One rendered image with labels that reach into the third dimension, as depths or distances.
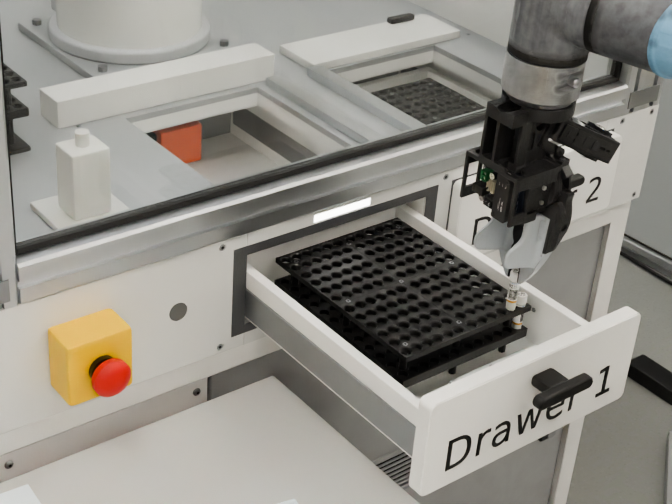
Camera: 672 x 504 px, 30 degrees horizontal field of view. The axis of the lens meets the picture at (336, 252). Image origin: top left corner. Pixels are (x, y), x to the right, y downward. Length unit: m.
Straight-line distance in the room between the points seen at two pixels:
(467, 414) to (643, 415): 1.60
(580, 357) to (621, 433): 1.43
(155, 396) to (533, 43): 0.56
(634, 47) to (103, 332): 0.56
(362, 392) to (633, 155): 0.68
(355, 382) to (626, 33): 0.43
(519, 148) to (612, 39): 0.15
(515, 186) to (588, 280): 0.69
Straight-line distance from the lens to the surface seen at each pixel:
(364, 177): 1.41
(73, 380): 1.25
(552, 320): 1.37
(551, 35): 1.15
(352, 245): 1.42
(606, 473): 2.59
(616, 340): 1.31
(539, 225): 1.26
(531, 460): 2.01
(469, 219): 1.54
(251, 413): 1.38
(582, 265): 1.83
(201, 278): 1.33
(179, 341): 1.36
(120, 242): 1.25
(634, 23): 1.11
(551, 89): 1.17
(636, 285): 3.21
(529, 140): 1.21
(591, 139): 1.27
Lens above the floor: 1.62
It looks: 31 degrees down
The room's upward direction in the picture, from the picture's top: 5 degrees clockwise
